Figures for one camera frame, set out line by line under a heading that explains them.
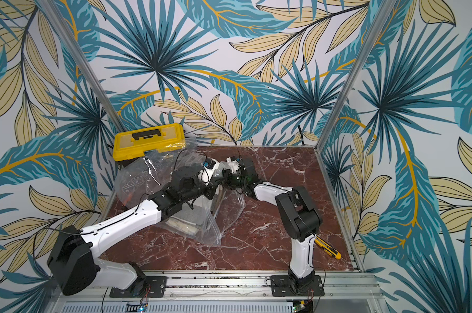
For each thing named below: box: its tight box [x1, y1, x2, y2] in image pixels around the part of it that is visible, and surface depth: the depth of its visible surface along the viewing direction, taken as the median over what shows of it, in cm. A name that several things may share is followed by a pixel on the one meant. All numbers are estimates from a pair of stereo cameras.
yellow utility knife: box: [314, 236, 342, 261], surface depth 83 cm
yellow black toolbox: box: [112, 123, 186, 165], surface depth 100 cm
